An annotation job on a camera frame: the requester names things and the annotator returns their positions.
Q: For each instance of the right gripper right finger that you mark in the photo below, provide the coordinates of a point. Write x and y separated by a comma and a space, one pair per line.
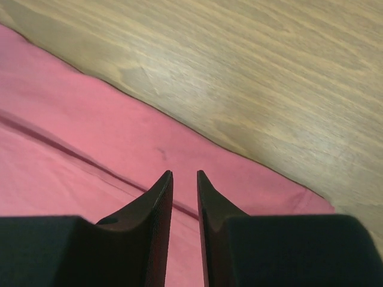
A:
293, 250

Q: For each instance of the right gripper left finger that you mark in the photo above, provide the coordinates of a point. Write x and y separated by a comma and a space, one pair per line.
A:
126, 248

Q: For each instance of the salmon pink t shirt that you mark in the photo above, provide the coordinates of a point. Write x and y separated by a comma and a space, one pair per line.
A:
73, 145

